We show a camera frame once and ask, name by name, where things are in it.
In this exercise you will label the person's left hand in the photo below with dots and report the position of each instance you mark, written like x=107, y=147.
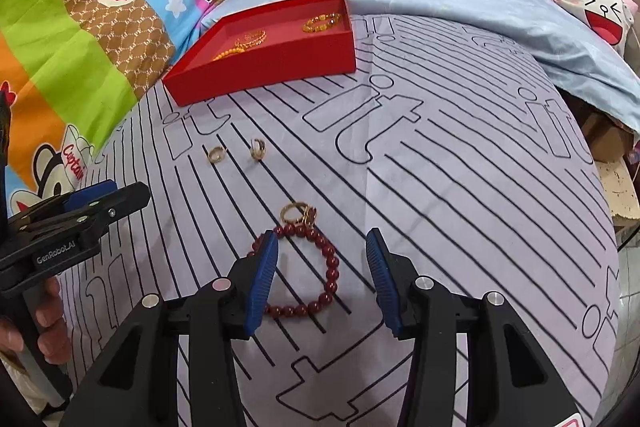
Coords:
x=52, y=317

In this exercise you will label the brown cardboard box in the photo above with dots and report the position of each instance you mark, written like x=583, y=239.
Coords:
x=602, y=137

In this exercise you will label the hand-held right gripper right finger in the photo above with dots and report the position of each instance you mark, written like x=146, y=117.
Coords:
x=382, y=287

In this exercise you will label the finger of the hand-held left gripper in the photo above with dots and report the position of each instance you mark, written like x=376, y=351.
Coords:
x=90, y=195
x=127, y=202

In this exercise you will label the cream stool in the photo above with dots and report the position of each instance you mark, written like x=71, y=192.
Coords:
x=620, y=192

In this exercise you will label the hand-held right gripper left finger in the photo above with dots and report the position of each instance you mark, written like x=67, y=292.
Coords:
x=260, y=287

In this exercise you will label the colourful cartoon blanket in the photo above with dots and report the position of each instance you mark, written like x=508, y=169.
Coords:
x=90, y=57

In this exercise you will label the red cardboard box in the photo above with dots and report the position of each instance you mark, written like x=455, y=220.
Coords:
x=265, y=67

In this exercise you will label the pink bunny face pillow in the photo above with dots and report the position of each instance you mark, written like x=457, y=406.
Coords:
x=600, y=7

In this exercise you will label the grey striped bed sheet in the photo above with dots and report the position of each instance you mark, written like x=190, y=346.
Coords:
x=450, y=157

